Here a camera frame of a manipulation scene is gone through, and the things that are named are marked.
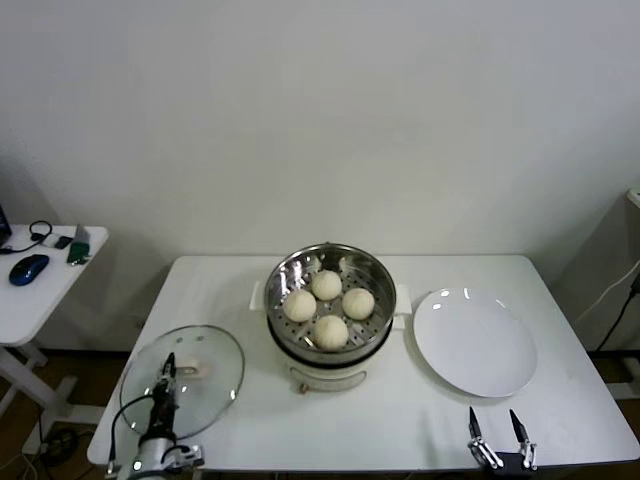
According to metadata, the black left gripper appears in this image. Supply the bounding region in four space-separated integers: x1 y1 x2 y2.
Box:
147 352 179 441

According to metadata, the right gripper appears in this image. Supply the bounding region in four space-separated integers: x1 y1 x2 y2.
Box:
467 405 539 474

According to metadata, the glass lid with cream handle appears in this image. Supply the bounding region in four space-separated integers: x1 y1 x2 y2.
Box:
119 323 247 442

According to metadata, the white steamed baozi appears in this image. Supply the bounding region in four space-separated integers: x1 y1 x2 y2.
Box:
313 314 350 351
310 269 344 301
341 287 376 321
283 290 318 323

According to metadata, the stainless steel steamer basket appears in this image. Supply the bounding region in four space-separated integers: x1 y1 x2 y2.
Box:
248 242 414 359

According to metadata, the white round plate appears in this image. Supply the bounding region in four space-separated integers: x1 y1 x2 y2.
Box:
412 287 539 400

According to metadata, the white side table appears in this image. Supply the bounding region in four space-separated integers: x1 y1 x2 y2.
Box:
0 223 110 426

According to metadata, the green flat object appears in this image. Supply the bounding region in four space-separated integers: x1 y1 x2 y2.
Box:
66 241 93 266

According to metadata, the blue computer mouse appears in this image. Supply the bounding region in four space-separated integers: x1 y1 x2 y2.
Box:
8 253 51 287

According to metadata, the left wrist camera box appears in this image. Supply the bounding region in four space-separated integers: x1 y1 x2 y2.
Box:
163 442 206 470

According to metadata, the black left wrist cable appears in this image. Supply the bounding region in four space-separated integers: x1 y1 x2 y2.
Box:
105 394 162 475

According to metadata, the black floor cable bundle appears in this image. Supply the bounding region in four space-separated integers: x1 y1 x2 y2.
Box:
19 424 84 480

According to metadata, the white frame base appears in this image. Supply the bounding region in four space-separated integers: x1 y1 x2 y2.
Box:
606 349 640 401

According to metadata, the white wall cable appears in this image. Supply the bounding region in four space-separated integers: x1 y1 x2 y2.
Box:
574 259 640 326

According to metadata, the black wall cable with plug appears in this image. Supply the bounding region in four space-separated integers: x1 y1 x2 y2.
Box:
596 273 640 352

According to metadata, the black desk cable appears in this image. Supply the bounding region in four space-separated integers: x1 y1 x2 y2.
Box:
0 238 37 255

